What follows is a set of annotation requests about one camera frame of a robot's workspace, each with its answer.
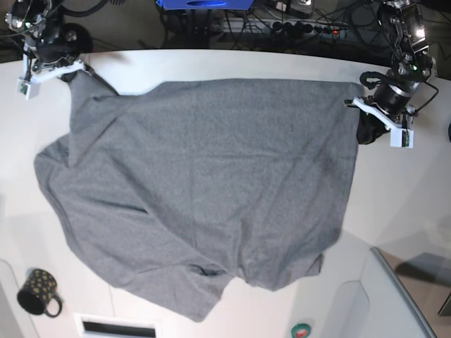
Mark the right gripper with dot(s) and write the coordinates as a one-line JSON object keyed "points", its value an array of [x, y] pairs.
{"points": [[59, 53]]}

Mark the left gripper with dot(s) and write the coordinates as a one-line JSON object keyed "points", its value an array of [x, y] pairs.
{"points": [[391, 100]]}

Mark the grey t-shirt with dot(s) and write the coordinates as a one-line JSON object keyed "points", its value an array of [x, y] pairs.
{"points": [[171, 194]]}

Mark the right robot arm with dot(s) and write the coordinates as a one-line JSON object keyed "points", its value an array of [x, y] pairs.
{"points": [[44, 21]]}

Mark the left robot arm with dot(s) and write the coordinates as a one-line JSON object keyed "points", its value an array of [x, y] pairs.
{"points": [[402, 25]]}

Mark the blue box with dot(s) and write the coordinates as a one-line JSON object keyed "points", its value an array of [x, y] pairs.
{"points": [[240, 5]]}

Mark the black power strip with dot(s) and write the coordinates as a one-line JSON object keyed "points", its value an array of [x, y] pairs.
{"points": [[299, 29]]}

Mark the black mug with yellow dots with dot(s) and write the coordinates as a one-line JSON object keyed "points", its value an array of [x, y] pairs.
{"points": [[38, 291]]}

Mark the white slotted panel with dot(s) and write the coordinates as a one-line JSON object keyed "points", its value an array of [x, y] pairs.
{"points": [[104, 326]]}

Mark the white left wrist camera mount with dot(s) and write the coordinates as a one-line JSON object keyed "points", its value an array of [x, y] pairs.
{"points": [[400, 129]]}

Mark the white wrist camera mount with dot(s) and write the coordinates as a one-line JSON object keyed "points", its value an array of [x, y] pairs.
{"points": [[28, 83], [400, 129]]}

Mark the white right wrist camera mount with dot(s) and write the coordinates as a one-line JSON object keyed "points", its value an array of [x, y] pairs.
{"points": [[28, 83]]}

